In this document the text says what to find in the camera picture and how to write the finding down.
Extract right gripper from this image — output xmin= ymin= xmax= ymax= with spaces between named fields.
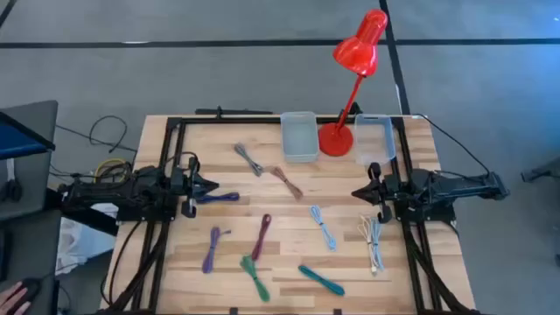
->
xmin=351 ymin=161 xmax=395 ymax=225

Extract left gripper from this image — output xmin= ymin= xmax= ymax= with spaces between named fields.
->
xmin=177 ymin=157 xmax=220 ymax=219

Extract indigo braided USB cable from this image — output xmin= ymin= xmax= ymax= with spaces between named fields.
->
xmin=195 ymin=191 xmax=241 ymax=205

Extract cream white USB cable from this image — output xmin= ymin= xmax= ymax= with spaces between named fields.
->
xmin=357 ymin=213 xmax=378 ymax=277

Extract light blue USB cable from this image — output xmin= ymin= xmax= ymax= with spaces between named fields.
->
xmin=309 ymin=204 xmax=338 ymax=253

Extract purple braided USB cable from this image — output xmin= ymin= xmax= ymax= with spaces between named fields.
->
xmin=201 ymin=226 xmax=233 ymax=275

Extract maroon braided USB cable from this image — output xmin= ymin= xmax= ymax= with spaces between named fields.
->
xmin=250 ymin=213 xmax=273 ymax=263

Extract teal braided USB cable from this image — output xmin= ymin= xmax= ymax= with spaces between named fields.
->
xmin=297 ymin=264 xmax=347 ymax=298

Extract clear plastic bin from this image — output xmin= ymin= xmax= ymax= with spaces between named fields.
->
xmin=353 ymin=114 xmax=397 ymax=166

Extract pale opaque plastic bin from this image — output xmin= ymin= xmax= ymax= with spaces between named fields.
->
xmin=279 ymin=110 xmax=320 ymax=165

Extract red desk lamp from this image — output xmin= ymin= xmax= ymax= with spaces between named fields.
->
xmin=318 ymin=8 xmax=389 ymax=158

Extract white plastic bag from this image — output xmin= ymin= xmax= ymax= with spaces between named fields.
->
xmin=55 ymin=201 xmax=120 ymax=277

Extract grey desk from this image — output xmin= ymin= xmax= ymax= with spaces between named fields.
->
xmin=0 ymin=100 xmax=60 ymax=222

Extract dark chair base leg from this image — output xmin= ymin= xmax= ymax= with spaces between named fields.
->
xmin=520 ymin=157 xmax=560 ymax=183

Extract black framed monitor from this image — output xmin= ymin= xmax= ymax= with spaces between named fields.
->
xmin=0 ymin=109 xmax=57 ymax=161

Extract small black tool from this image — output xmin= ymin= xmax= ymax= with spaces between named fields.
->
xmin=0 ymin=157 xmax=24 ymax=205

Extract black computer mouse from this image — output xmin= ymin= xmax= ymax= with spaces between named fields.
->
xmin=16 ymin=276 xmax=44 ymax=304

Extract person's hand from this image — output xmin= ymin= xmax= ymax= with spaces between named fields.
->
xmin=0 ymin=281 xmax=32 ymax=315

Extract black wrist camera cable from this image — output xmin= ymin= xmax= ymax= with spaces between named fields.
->
xmin=167 ymin=150 xmax=200 ymax=176

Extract pale grey-blue USB cable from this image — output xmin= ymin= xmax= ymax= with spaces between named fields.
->
xmin=369 ymin=216 xmax=386 ymax=272

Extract black aluminium table frame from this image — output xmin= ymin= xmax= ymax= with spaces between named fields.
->
xmin=96 ymin=114 xmax=482 ymax=315

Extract yellow cable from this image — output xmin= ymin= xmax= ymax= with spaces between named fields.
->
xmin=94 ymin=157 xmax=129 ymax=183

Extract green braided USB cable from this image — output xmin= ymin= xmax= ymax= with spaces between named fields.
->
xmin=239 ymin=255 xmax=271 ymax=304

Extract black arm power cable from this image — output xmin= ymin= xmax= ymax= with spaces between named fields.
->
xmin=412 ymin=113 xmax=491 ymax=177

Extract thin black floor cable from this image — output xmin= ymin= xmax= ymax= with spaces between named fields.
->
xmin=54 ymin=115 xmax=139 ymax=154

